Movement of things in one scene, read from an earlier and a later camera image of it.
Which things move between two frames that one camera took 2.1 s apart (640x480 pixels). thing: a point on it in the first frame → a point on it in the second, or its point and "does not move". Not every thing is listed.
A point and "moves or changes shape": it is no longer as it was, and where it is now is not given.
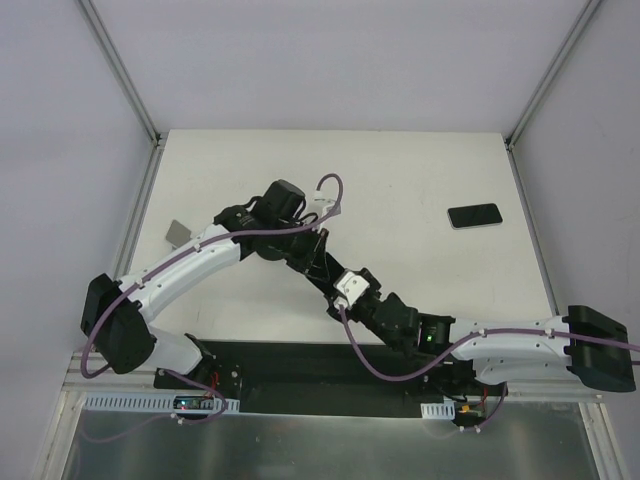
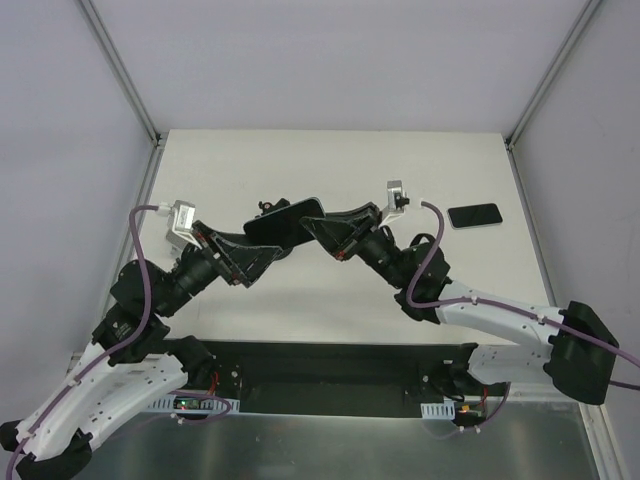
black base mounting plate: (318, 378) does not move
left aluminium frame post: (120, 71) does not move
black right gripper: (335, 293) → (358, 237)
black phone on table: (471, 216) does not move
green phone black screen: (334, 268) moves or changes shape
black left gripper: (304, 254) → (220, 255)
